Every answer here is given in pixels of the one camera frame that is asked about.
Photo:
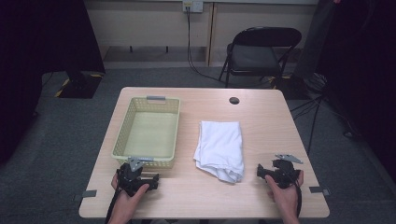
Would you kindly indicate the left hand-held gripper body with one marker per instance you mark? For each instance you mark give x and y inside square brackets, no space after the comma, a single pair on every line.
[129,179]

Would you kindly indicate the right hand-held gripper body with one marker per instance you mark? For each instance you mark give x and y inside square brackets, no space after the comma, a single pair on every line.
[285,175]

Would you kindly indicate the pale yellow perforated plastic basket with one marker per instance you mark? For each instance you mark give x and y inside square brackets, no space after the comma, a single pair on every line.
[149,137]

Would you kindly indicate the white cloth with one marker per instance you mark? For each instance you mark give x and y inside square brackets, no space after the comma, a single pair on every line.
[221,149]

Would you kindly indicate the person's right hand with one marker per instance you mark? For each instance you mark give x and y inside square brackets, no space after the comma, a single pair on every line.
[286,199]

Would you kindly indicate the person's left hand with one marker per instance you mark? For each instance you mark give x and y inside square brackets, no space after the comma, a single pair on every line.
[126,203]

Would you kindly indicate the grey tape piece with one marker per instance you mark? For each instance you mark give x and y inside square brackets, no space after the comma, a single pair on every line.
[318,190]
[88,193]

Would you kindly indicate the black tripod stand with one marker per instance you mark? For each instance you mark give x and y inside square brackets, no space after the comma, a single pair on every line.
[313,121]

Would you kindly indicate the black stand base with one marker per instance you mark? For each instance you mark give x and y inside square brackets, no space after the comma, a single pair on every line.
[79,85]

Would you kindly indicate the black folding chair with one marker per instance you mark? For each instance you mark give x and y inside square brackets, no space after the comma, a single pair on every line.
[258,56]

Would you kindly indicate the black curtain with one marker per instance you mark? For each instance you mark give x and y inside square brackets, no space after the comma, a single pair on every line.
[37,56]
[364,77]

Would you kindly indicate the light wooden post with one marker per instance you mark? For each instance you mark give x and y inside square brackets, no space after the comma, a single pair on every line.
[210,34]

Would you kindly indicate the white wall socket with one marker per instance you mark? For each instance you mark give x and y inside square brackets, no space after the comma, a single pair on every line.
[193,5]

